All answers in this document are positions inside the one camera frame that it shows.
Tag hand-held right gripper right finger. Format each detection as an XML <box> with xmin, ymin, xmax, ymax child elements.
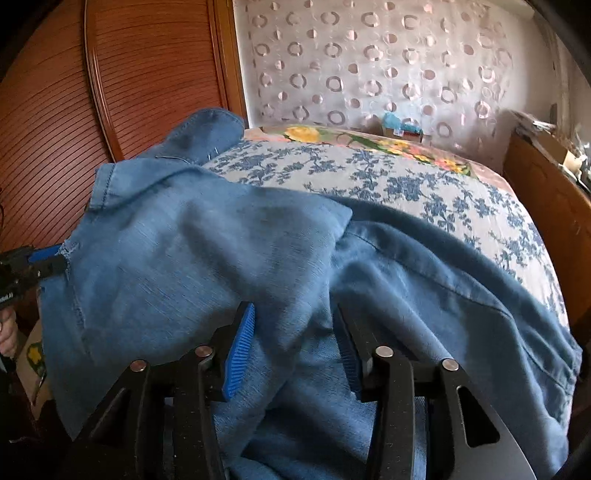
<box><xmin>335</xmin><ymin>305</ymin><xmax>539</xmax><ymax>480</ymax></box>

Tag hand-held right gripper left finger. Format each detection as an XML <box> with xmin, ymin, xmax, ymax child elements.
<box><xmin>60</xmin><ymin>302</ymin><xmax>256</xmax><ymax>480</ymax></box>

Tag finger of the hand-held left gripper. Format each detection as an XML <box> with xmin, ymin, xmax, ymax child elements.
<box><xmin>28</xmin><ymin>244</ymin><xmax>63</xmax><ymax>265</ymax></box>
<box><xmin>34</xmin><ymin>257</ymin><xmax>68</xmax><ymax>280</ymax></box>

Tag blue denim pants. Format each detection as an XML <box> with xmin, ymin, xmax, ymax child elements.
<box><xmin>39</xmin><ymin>108</ymin><xmax>583</xmax><ymax>480</ymax></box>

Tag person's left hand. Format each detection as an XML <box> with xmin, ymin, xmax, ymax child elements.
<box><xmin>0</xmin><ymin>308</ymin><xmax>19</xmax><ymax>358</ymax></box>

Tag blue floral white sheet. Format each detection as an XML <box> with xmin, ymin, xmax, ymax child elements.
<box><xmin>203</xmin><ymin>138</ymin><xmax>571</xmax><ymax>333</ymax></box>

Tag wooden slatted wardrobe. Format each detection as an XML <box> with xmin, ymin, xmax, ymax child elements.
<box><xmin>0</xmin><ymin>0</ymin><xmax>247</xmax><ymax>333</ymax></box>

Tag colourful floral blanket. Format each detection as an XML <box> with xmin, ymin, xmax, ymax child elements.
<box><xmin>242</xmin><ymin>124</ymin><xmax>513</xmax><ymax>185</ymax></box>

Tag cardboard box with teal items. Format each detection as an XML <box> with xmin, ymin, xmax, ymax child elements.
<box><xmin>381</xmin><ymin>112</ymin><xmax>423</xmax><ymax>144</ymax></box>

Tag wooden side cabinet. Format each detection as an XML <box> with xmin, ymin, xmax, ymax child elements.
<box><xmin>503</xmin><ymin>134</ymin><xmax>591</xmax><ymax>324</ymax></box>

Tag open cardboard box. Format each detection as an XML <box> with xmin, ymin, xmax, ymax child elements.
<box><xmin>536</xmin><ymin>134</ymin><xmax>583</xmax><ymax>171</ymax></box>

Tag stack of papers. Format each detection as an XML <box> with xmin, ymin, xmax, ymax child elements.
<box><xmin>510</xmin><ymin>111</ymin><xmax>557</xmax><ymax>139</ymax></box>

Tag circle patterned sheer curtain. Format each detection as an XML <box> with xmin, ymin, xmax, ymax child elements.
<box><xmin>233</xmin><ymin>0</ymin><xmax>520</xmax><ymax>144</ymax></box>

